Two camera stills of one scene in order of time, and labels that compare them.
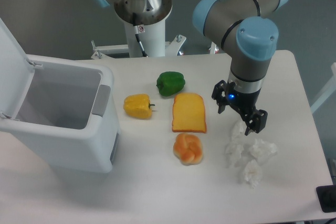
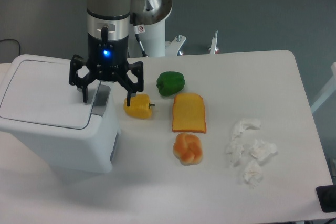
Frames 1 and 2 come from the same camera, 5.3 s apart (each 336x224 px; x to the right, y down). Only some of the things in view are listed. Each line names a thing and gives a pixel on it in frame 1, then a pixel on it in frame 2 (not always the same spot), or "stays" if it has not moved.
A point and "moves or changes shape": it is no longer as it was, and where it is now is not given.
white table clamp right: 212,48 stays
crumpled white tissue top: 238,129 stays
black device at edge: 326,195 stays
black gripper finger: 219,94 -> 130,87
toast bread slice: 188,113 stays
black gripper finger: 259,122 -> 76,61
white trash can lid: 17,74 moves or changes shape
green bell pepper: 170,82 stays
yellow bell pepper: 138,106 stays
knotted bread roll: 188,148 stays
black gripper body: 243,103 -> 107,60
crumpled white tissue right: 261,150 stays
